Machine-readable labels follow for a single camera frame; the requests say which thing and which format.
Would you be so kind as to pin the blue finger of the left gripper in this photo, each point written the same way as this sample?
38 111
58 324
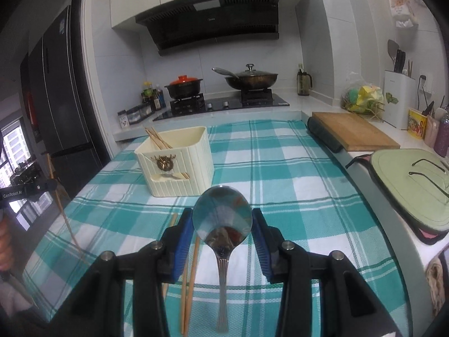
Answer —
38 185

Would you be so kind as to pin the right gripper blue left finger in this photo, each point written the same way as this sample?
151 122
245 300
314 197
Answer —
176 240

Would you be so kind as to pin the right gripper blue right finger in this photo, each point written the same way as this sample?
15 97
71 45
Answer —
267 240

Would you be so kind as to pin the large steel spoon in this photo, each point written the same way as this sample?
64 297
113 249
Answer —
222 219

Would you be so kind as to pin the person's left hand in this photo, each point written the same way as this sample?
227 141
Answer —
7 258

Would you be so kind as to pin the teal white plaid tablecloth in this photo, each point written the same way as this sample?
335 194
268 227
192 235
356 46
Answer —
279 168

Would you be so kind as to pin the cream ribbed utensil holder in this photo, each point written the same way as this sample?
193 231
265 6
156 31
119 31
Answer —
184 169

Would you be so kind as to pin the black refrigerator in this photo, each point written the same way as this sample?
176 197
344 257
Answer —
63 110

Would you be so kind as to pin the spice rack jars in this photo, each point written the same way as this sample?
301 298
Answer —
134 115

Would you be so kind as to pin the black gas stove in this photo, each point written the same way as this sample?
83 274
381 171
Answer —
236 101

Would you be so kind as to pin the wooden cutting board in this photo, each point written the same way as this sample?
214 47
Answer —
351 132

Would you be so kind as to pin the condiment bottles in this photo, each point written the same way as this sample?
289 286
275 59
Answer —
153 96

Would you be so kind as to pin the black pot with orange lid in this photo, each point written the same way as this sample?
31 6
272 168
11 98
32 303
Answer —
184 87

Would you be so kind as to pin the green pot holder mat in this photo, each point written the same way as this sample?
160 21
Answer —
415 182

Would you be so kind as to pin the black wok with glass lid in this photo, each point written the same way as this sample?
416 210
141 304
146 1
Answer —
249 79

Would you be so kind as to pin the dark glass kettle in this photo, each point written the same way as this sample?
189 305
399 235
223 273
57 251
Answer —
304 83

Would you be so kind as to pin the bag of yellow green sponges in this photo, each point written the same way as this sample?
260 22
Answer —
362 98

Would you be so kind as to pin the yellow snack packet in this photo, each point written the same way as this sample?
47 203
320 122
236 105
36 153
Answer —
416 124

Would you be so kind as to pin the white knife block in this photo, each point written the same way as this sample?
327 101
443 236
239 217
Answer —
399 88

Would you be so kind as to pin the black range hood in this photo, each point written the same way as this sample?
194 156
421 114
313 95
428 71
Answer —
180 24

